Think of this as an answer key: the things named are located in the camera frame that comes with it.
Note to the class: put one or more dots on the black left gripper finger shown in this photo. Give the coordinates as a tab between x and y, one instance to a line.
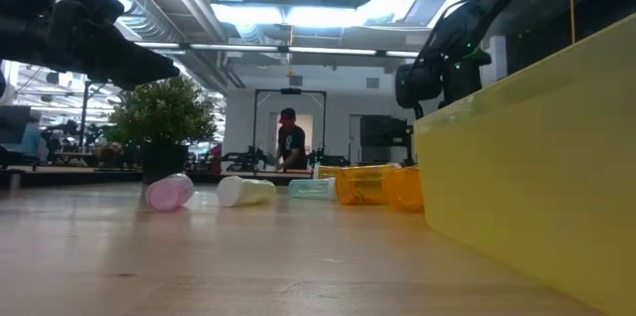
144	60
144	79

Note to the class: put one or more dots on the pink pill bottle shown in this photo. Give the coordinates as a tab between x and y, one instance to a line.
169	193

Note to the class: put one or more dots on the orange pill bottle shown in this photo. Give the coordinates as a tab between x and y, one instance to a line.
363	186
328	172
405	191

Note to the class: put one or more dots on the pale yellow pill bottle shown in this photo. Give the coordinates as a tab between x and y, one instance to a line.
246	192

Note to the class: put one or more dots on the teal pill bottle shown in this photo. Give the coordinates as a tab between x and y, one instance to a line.
313	189

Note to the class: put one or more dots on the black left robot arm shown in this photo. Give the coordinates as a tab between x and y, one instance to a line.
25	18

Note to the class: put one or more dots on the yellow plastic bin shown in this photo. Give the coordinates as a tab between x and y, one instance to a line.
536	182

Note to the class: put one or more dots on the green potted plant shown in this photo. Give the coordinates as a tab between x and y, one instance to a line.
164	122

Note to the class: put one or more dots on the black background cabinet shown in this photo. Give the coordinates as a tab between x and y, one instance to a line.
382	132

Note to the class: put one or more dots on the long ceiling light strip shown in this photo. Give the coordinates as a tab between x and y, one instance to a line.
333	51
233	47

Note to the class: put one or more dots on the person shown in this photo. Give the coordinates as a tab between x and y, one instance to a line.
292	142

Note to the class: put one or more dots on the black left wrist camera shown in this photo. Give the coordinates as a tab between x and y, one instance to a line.
97	3

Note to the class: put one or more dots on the silver ceiling duct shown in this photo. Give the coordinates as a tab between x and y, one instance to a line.
149	13

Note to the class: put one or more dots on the black aluminium table frame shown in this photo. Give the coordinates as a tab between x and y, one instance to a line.
74	178

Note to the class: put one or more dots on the black background gantry frame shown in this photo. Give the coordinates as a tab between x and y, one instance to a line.
290	91

